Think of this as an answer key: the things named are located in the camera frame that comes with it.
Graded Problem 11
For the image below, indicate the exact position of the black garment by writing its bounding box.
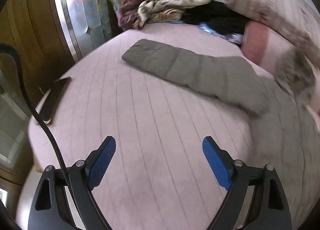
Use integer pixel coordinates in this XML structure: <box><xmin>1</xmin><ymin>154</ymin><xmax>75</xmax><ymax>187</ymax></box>
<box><xmin>181</xmin><ymin>0</ymin><xmax>250</xmax><ymax>35</ymax></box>

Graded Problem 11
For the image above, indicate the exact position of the olive green puffer jacket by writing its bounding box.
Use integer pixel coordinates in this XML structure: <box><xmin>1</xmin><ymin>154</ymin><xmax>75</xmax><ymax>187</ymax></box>
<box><xmin>122</xmin><ymin>40</ymin><xmax>319</xmax><ymax>229</ymax></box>

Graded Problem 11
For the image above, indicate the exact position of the dark phone on bed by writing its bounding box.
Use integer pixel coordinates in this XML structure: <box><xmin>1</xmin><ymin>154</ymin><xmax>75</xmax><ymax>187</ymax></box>
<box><xmin>40</xmin><ymin>76</ymin><xmax>72</xmax><ymax>124</ymax></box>

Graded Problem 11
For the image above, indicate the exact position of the black cable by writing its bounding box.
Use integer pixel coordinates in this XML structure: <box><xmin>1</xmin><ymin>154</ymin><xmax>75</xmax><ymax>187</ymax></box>
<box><xmin>0</xmin><ymin>43</ymin><xmax>71</xmax><ymax>188</ymax></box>

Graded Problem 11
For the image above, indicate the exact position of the striped floral pillow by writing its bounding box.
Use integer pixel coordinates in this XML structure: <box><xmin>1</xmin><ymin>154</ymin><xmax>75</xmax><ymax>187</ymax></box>
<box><xmin>225</xmin><ymin>0</ymin><xmax>319</xmax><ymax>66</ymax></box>

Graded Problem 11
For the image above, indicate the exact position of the wooden door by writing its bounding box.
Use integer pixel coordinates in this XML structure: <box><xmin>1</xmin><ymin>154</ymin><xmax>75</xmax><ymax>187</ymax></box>
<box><xmin>1</xmin><ymin>0</ymin><xmax>75</xmax><ymax>105</ymax></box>

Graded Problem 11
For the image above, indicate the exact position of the blue patterned cloth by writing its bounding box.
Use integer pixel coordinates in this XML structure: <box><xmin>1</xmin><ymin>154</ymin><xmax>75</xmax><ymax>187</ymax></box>
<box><xmin>199</xmin><ymin>22</ymin><xmax>244</xmax><ymax>46</ymax></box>

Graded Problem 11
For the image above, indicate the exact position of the beige brown patterned blanket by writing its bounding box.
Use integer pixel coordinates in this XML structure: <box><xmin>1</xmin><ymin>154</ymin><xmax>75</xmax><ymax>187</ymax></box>
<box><xmin>134</xmin><ymin>0</ymin><xmax>212</xmax><ymax>29</ymax></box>

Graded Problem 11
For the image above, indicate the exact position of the metal framed window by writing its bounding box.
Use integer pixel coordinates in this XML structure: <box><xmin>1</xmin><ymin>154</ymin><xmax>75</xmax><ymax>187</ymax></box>
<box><xmin>55</xmin><ymin>0</ymin><xmax>112</xmax><ymax>62</ymax></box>

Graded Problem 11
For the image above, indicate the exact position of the pink bolster cushion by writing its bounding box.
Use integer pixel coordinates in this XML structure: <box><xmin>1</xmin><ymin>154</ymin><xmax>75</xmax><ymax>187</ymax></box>
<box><xmin>241</xmin><ymin>21</ymin><xmax>294</xmax><ymax>73</ymax></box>

